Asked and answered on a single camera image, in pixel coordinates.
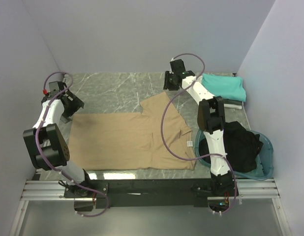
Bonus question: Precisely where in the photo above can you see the beige t-shirt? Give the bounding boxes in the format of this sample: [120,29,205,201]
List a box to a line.
[69,92,195,171]

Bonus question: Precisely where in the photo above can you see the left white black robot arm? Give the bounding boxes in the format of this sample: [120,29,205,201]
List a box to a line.
[23,82,91,196]

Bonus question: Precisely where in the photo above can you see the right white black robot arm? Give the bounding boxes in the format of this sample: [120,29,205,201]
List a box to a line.
[164,58,234,194]

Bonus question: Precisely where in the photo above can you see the folded dark grey t-shirt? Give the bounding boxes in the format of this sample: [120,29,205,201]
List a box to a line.
[223,99,243,106]

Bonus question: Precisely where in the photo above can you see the folded white t-shirt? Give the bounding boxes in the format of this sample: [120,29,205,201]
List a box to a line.
[197,75,243,110]

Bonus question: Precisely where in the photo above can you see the folded teal t-shirt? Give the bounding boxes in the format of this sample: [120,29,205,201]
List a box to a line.
[200,73,247,102]

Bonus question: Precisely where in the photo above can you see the black clothes in basket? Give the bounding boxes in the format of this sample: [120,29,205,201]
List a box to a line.
[199,121,263,177]

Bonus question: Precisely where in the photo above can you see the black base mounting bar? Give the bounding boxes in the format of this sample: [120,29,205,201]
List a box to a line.
[63,178,241,212]

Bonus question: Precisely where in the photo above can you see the teal plastic basket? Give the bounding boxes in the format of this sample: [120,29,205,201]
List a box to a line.
[194,129,274,180]

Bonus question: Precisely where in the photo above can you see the aluminium rail frame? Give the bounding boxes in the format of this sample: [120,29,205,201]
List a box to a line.
[19,73,282,201]

